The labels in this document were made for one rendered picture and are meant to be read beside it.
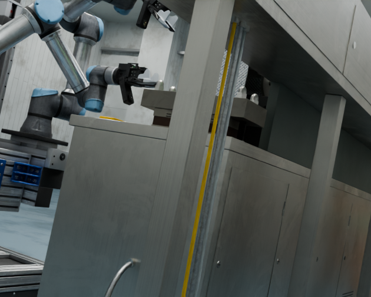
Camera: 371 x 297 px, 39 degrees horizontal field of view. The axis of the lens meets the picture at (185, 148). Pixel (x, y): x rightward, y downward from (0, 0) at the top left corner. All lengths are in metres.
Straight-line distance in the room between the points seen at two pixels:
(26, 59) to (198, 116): 11.68
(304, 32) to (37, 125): 1.49
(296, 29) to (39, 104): 1.50
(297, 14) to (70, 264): 1.10
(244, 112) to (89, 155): 0.57
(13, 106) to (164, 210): 11.53
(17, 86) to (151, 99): 10.78
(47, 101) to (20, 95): 10.05
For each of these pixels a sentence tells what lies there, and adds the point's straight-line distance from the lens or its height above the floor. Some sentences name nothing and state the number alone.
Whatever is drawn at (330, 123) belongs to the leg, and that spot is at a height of 1.04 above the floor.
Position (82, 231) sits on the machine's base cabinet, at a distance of 1.84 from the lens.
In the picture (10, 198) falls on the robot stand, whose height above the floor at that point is 0.52.
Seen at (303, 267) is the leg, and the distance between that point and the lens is 1.86.
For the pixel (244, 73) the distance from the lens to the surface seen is 1.89.
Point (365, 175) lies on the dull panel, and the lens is 3.18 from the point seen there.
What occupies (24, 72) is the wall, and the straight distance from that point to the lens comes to 12.64.
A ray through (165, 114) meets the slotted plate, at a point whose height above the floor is 0.95.
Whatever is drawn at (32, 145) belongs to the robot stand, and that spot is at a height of 0.77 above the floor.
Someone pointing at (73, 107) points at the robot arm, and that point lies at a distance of 2.61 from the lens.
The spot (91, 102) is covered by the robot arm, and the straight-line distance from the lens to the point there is 2.21.
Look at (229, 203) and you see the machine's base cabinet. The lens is 1.61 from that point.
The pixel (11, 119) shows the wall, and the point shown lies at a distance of 12.49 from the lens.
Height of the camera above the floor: 0.74
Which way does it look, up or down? 4 degrees up
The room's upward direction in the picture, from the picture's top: 12 degrees clockwise
